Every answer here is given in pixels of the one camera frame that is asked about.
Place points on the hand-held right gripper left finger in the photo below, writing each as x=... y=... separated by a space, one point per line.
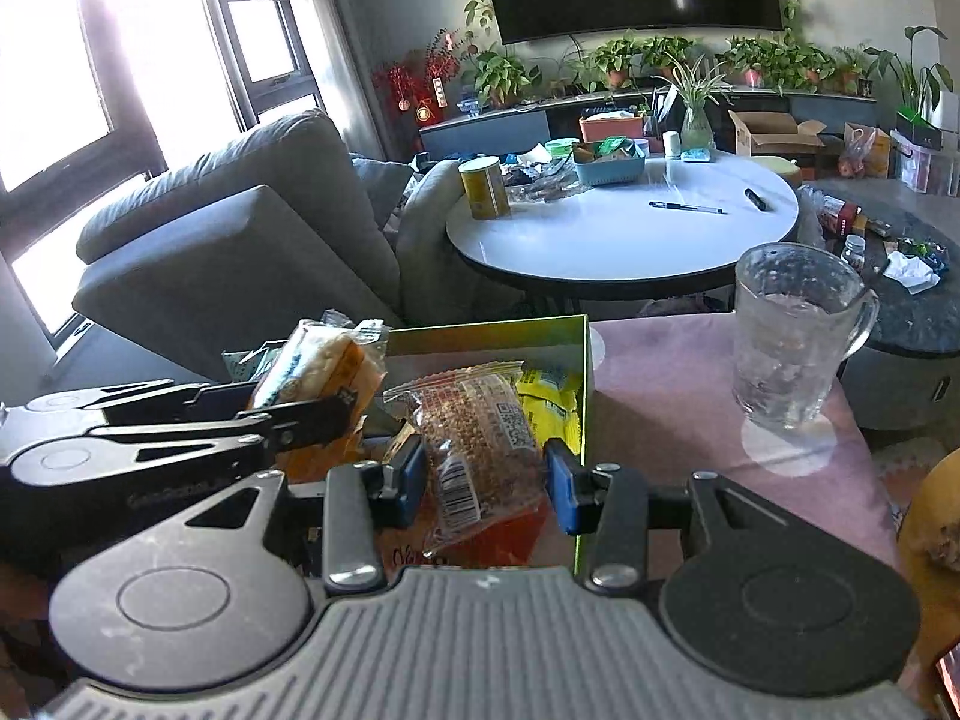
x=409 y=480

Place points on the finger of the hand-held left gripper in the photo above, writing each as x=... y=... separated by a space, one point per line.
x=300 y=424
x=172 y=399

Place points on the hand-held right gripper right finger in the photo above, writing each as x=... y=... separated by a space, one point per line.
x=562 y=487

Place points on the orange bread packet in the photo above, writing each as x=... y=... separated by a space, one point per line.
x=315 y=367

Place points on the clear grain snack packet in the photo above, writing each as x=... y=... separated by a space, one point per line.
x=472 y=435

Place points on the green cardboard box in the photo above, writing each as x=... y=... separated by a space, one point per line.
x=487 y=337

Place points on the orange red snack packet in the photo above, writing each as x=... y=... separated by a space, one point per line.
x=517 y=540

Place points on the yellow snack packet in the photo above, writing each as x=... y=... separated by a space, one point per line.
x=555 y=405

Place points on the grey sofa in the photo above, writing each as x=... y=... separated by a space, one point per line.
x=247 y=225

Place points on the grey cushion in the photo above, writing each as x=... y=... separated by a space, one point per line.
x=379 y=187

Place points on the round white table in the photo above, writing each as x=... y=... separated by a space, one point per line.
x=622 y=232

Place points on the glass mug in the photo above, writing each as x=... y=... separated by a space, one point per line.
x=787 y=345

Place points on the yellow can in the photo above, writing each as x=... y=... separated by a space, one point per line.
x=485 y=191

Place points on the black pen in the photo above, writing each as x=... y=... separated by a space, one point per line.
x=686 y=207

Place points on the clear plastic wrappers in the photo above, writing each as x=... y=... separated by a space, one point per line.
x=536 y=176

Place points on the blue basket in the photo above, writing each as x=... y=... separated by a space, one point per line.
x=607 y=169

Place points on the green lidded tub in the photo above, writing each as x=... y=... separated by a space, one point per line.
x=562 y=146

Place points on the large bright window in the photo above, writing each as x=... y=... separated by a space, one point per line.
x=52 y=75

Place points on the black marker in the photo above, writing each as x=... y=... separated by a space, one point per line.
x=754 y=199

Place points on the grey television cabinet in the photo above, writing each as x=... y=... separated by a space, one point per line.
x=495 y=127

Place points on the small teal packet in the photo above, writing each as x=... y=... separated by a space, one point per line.
x=696 y=155

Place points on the red flower decoration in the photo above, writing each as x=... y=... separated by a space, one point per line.
x=409 y=82

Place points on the small white cup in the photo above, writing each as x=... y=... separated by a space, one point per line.
x=671 y=144

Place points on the red storage box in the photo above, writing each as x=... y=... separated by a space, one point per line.
x=607 y=127

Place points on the tan rounded object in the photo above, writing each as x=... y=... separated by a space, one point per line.
x=930 y=540

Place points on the white pill bottle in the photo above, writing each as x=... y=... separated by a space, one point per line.
x=853 y=251

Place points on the black framed window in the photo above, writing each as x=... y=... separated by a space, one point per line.
x=262 y=30

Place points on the glass vase with spider plant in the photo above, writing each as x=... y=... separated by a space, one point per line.
x=696 y=131

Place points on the dark round side table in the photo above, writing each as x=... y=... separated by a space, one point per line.
x=915 y=330

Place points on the row of potted plants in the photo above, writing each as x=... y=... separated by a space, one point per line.
x=499 y=79

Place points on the open cardboard box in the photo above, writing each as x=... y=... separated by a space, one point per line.
x=772 y=136

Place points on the white tissue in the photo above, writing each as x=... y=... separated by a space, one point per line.
x=911 y=274

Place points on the pink plastic bag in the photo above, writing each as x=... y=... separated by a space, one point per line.
x=862 y=154

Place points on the clear storage bin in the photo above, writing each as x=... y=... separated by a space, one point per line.
x=926 y=169

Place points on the green black box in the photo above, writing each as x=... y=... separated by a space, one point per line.
x=916 y=131

